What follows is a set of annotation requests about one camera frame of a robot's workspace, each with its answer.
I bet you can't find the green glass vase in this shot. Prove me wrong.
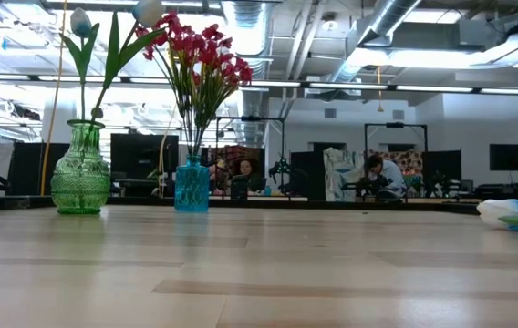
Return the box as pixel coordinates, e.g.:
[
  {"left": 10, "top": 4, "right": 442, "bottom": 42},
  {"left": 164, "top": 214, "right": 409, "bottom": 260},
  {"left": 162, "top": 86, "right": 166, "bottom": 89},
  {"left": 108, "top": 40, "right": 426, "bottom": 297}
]
[{"left": 50, "top": 118, "right": 112, "bottom": 216}]

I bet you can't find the blue white artificial tulip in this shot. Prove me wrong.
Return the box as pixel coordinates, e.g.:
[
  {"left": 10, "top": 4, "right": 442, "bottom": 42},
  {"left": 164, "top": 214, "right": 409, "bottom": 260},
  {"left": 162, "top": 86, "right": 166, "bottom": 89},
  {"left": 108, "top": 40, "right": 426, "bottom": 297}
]
[
  {"left": 475, "top": 198, "right": 518, "bottom": 233},
  {"left": 58, "top": 6, "right": 101, "bottom": 123},
  {"left": 88, "top": 0, "right": 169, "bottom": 124}
]

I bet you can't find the blue glass vase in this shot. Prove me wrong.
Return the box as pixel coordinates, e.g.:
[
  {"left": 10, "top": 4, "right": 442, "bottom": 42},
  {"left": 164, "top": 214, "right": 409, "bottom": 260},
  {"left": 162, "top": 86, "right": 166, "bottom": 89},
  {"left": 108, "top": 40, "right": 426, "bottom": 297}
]
[{"left": 174, "top": 153, "right": 211, "bottom": 213}]

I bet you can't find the person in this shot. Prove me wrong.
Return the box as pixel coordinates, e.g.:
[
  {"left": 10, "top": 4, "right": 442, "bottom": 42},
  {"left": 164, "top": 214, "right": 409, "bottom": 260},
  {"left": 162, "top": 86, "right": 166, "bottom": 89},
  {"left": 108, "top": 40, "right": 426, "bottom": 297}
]
[
  {"left": 362, "top": 154, "right": 409, "bottom": 202},
  {"left": 230, "top": 156, "right": 265, "bottom": 195}
]

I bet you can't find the red patterned tapestry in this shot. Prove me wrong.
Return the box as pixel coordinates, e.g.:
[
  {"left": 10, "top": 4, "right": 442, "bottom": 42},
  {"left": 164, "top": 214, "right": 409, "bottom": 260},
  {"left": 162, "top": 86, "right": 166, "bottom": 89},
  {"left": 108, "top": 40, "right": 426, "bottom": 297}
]
[{"left": 208, "top": 145, "right": 261, "bottom": 192}]

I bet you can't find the white blue cloth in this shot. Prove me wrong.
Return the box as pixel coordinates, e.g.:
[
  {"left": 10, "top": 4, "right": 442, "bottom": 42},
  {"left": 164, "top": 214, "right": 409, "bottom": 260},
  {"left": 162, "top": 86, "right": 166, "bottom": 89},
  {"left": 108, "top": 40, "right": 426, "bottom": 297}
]
[{"left": 322, "top": 146, "right": 368, "bottom": 202}]

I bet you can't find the floral cloth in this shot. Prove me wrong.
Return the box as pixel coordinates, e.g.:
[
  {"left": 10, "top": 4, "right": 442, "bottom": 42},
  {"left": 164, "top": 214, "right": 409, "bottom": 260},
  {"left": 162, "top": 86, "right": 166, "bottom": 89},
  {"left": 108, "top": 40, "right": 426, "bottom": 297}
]
[{"left": 375, "top": 149, "right": 424, "bottom": 179}]

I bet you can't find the long LED light bar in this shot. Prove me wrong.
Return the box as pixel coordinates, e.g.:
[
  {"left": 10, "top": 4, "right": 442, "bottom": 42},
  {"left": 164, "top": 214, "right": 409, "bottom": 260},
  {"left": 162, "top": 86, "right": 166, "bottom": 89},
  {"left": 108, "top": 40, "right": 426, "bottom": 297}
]
[{"left": 0, "top": 71, "right": 518, "bottom": 97}]

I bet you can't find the black partition panel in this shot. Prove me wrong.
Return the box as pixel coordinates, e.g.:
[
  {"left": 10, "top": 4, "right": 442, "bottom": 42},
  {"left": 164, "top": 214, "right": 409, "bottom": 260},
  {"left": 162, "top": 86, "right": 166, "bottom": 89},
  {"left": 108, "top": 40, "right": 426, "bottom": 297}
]
[
  {"left": 5, "top": 141, "right": 71, "bottom": 197},
  {"left": 421, "top": 149, "right": 463, "bottom": 186}
]

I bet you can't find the black frame stand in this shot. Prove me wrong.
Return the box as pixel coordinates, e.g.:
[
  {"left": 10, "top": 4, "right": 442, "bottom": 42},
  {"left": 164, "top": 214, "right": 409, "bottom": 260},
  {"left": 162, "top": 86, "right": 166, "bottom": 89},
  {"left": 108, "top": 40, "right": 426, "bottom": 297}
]
[
  {"left": 215, "top": 116, "right": 286, "bottom": 154},
  {"left": 363, "top": 121, "right": 429, "bottom": 154}
]

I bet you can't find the silver ventilation duct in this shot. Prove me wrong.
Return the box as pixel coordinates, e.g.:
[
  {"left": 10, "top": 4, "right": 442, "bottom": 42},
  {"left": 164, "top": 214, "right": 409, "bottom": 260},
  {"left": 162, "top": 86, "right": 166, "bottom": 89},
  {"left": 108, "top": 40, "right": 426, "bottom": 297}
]
[
  {"left": 231, "top": 0, "right": 270, "bottom": 147},
  {"left": 329, "top": 0, "right": 424, "bottom": 86}
]

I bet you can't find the thin yellow cable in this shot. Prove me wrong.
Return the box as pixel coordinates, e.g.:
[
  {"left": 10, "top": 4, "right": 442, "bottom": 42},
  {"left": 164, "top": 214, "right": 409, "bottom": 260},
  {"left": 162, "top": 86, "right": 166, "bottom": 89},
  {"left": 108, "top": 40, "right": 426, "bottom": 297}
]
[{"left": 157, "top": 108, "right": 179, "bottom": 198}]

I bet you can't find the yellow extension cable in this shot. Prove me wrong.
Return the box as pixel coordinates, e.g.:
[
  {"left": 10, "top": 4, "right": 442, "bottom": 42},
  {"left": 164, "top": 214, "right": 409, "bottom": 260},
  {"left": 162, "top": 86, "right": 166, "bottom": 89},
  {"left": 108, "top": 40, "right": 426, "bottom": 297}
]
[{"left": 39, "top": 0, "right": 68, "bottom": 197}]

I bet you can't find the black table frame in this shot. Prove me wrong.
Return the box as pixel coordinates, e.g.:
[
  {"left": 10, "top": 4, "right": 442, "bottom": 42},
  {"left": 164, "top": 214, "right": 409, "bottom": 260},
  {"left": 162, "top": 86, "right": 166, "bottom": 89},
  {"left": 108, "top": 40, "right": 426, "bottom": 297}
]
[{"left": 0, "top": 194, "right": 486, "bottom": 216}]

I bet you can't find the black wall monitor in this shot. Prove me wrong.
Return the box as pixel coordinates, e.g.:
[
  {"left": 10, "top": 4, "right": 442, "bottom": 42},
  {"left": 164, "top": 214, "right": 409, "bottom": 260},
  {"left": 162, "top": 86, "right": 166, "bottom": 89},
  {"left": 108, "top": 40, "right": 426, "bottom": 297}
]
[{"left": 489, "top": 143, "right": 518, "bottom": 172}]

